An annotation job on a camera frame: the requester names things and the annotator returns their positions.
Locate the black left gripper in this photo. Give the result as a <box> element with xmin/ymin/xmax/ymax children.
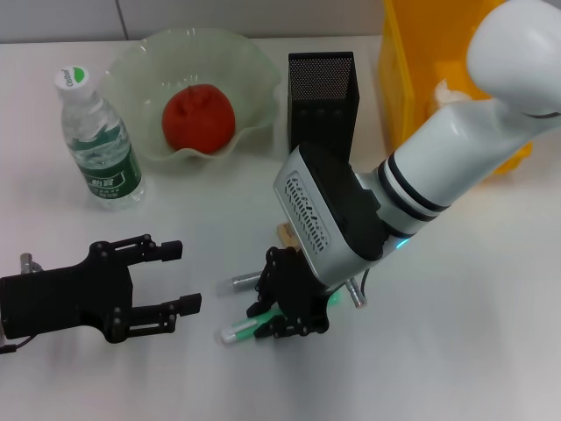
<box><xmin>0</xmin><ymin>233</ymin><xmax>203</xmax><ymax>345</ymax></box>

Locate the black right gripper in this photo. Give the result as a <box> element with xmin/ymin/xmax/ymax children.
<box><xmin>245</xmin><ymin>246</ymin><xmax>330</xmax><ymax>340</ymax></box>

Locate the grey glitter pen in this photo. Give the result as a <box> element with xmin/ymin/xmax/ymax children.
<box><xmin>216</xmin><ymin>270</ymin><xmax>261</xmax><ymax>296</ymax></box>

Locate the green plastic pen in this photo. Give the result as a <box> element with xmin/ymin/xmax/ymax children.
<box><xmin>217</xmin><ymin>292</ymin><xmax>342</xmax><ymax>346</ymax></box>

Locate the tan rubber eraser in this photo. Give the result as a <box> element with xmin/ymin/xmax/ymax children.
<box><xmin>275</xmin><ymin>222</ymin><xmax>298</xmax><ymax>247</ymax></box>

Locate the clear water bottle green label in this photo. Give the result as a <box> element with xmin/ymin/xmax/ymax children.
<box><xmin>53</xmin><ymin>64</ymin><xmax>145</xmax><ymax>212</ymax></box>

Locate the red tomato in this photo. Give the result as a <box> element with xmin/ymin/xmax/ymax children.
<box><xmin>161</xmin><ymin>84</ymin><xmax>237</xmax><ymax>153</ymax></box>

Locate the white paper ball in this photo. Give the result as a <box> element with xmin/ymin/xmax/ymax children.
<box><xmin>432</xmin><ymin>77</ymin><xmax>473</xmax><ymax>107</ymax></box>

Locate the frosted glass fruit plate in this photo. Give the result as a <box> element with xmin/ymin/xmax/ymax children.
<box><xmin>98</xmin><ymin>26</ymin><xmax>282</xmax><ymax>166</ymax></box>

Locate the black mesh pen holder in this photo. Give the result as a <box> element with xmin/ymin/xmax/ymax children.
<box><xmin>288</xmin><ymin>51</ymin><xmax>360</xmax><ymax>166</ymax></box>

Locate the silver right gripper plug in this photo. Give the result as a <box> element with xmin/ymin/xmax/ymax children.
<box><xmin>344</xmin><ymin>277</ymin><xmax>368</xmax><ymax>311</ymax></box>

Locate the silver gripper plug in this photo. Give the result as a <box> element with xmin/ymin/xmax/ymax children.
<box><xmin>18</xmin><ymin>252</ymin><xmax>44</xmax><ymax>274</ymax></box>
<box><xmin>344</xmin><ymin>277</ymin><xmax>368</xmax><ymax>311</ymax></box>

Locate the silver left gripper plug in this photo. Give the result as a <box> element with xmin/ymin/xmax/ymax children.
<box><xmin>18</xmin><ymin>252</ymin><xmax>44</xmax><ymax>274</ymax></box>

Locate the yellow plastic storage bin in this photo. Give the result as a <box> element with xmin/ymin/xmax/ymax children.
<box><xmin>377</xmin><ymin>0</ymin><xmax>536</xmax><ymax>176</ymax></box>

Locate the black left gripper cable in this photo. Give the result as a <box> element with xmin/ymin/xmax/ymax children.
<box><xmin>0</xmin><ymin>334</ymin><xmax>32</xmax><ymax>355</ymax></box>

